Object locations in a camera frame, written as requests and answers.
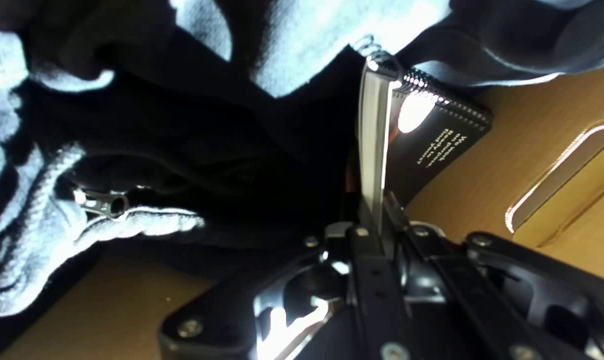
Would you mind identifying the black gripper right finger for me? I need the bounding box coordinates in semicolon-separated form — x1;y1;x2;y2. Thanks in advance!
381;194;604;360

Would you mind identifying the open cardboard box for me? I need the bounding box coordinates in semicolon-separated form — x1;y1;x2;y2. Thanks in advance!
0;61;604;360

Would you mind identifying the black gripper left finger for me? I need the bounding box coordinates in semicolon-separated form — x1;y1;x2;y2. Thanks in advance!
159;221;412;360

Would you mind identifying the blue clothing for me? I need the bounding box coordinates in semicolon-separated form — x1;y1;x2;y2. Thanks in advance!
0;0;604;322

